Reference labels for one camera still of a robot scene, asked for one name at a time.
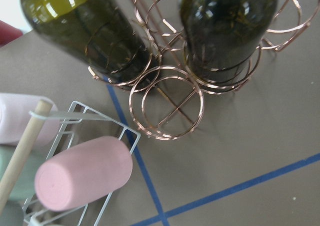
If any pale pink cup behind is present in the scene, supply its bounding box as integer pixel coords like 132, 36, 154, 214
0, 93, 60, 148

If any white wire cup rack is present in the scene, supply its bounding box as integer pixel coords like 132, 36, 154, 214
22, 101, 141, 225

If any pink cup in rack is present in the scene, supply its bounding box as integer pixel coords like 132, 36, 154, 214
34, 136, 133, 211

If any wooden dowel handle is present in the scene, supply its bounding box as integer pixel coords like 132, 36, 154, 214
0, 100, 53, 211

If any dark wine bottle right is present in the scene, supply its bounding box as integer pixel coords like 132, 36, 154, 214
179, 0, 278, 83

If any copper wire wine rack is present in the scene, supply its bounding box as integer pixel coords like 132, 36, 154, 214
86, 0, 320, 141

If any pale green cup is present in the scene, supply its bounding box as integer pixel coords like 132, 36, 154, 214
0, 145, 45, 201

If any dark wine bottle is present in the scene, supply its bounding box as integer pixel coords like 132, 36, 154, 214
179, 0, 278, 83
20, 0, 158, 90

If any dark wine bottle left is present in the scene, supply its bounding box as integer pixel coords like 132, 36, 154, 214
20, 0, 158, 90

